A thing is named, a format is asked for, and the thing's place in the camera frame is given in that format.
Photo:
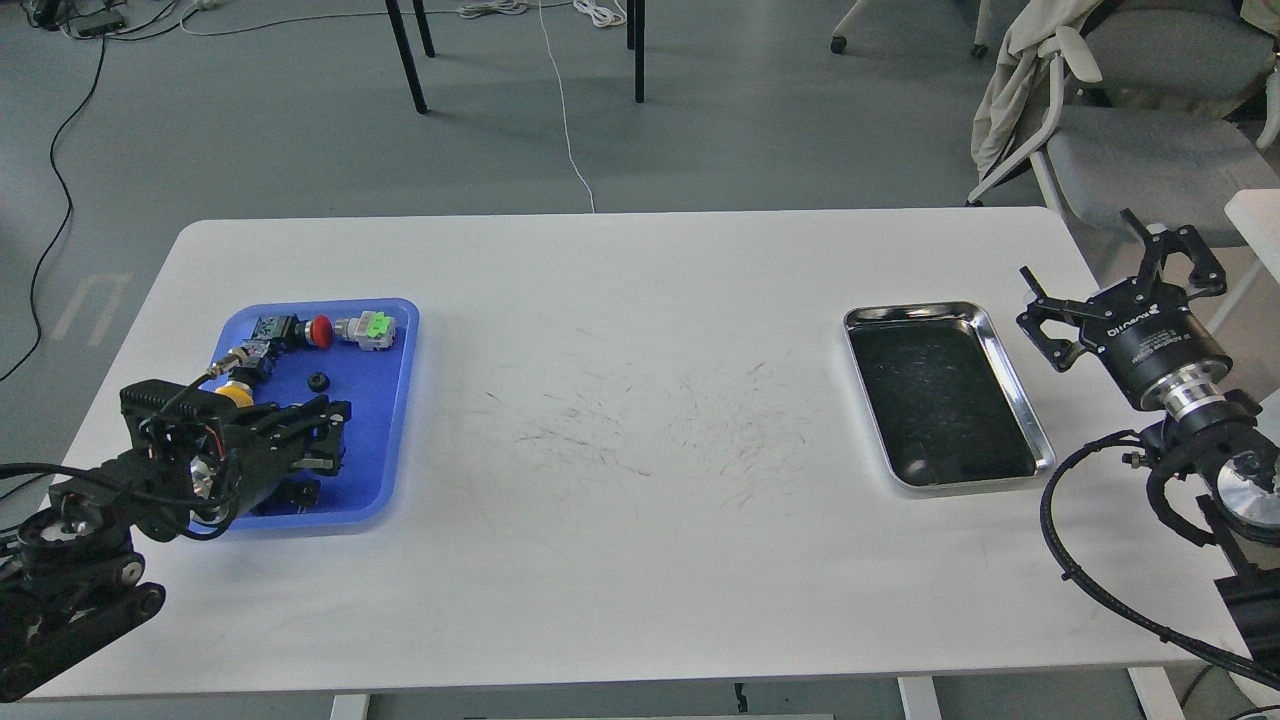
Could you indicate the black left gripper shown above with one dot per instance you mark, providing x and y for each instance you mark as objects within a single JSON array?
[{"x": 263, "y": 444}]

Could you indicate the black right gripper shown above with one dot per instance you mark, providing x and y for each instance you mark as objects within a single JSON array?
[{"x": 1150, "y": 340}]

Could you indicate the small black gear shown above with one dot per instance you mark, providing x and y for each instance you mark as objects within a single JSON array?
[{"x": 318, "y": 382}]

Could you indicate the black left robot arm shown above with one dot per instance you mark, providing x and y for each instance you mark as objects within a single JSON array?
[{"x": 72, "y": 579}]

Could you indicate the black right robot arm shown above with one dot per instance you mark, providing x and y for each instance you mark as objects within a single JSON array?
[{"x": 1211, "y": 472}]

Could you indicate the grey green connector part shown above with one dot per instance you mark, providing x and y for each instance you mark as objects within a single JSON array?
[{"x": 369, "y": 330}]

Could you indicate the blue plastic tray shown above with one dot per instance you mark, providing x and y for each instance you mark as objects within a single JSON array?
[{"x": 376, "y": 382}]

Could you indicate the white side table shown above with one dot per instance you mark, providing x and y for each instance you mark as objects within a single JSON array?
[{"x": 1255, "y": 213}]

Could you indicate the grey office chair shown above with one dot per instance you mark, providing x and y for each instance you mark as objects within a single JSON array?
[{"x": 1162, "y": 107}]

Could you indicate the silver metal tray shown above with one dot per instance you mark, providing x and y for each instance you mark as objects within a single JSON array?
[{"x": 950, "y": 413}]

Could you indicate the beige jacket on chair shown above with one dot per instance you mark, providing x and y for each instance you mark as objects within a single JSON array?
[{"x": 1016, "y": 65}]

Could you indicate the black table leg left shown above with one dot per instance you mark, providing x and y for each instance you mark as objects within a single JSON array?
[{"x": 400, "y": 33}]

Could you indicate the black table leg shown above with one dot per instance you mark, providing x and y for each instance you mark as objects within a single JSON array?
[
  {"x": 635, "y": 11},
  {"x": 400, "y": 33}
]

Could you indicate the black table leg right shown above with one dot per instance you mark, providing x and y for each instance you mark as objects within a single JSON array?
[{"x": 635, "y": 11}]

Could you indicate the black switch part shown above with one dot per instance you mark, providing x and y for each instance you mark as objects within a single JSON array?
[{"x": 300, "y": 494}]

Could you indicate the yellow push button switch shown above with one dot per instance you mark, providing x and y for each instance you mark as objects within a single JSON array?
[{"x": 240, "y": 393}]

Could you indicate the red push button switch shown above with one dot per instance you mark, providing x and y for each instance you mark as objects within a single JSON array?
[{"x": 291, "y": 331}]

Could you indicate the small blue black switch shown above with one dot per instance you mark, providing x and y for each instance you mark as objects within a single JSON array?
[{"x": 259, "y": 360}]

